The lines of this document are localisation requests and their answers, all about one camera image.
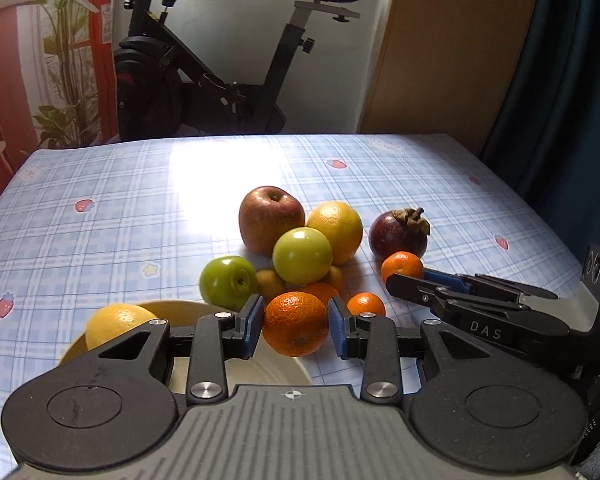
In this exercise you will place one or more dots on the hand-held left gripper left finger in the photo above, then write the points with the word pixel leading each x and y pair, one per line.
pixel 252 327

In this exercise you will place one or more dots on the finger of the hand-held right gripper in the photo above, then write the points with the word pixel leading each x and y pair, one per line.
pixel 410 287
pixel 445 280

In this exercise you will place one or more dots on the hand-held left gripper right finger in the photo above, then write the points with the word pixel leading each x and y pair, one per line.
pixel 336 329

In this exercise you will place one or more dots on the small mandarin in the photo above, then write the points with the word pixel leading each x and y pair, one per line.
pixel 400 262
pixel 365 305

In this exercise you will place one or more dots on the large orange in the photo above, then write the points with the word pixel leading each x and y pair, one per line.
pixel 295 322

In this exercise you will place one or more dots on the small yellow-brown fruit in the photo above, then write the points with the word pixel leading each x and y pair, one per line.
pixel 270 282
pixel 336 277

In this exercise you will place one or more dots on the cream bowl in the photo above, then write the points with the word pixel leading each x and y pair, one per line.
pixel 280 367

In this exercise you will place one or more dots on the dark purple mangosteen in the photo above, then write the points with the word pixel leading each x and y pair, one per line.
pixel 395 235

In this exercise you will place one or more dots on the green apple with stem dimple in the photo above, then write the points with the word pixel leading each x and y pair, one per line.
pixel 222 280

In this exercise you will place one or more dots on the round green apple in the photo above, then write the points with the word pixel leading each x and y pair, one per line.
pixel 300 255

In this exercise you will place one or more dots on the large yellow citrus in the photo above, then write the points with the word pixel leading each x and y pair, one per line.
pixel 115 322
pixel 337 230

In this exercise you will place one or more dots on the red apple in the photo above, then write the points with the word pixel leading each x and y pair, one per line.
pixel 267 215

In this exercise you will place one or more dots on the blue checked tablecloth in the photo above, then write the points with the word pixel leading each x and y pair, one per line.
pixel 130 210

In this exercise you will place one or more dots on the dark blue curtain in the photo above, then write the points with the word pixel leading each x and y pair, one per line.
pixel 570 110

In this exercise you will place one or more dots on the wooden cabinet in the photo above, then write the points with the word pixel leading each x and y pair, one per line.
pixel 445 60

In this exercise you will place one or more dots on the black exercise bike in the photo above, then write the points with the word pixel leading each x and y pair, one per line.
pixel 145 75

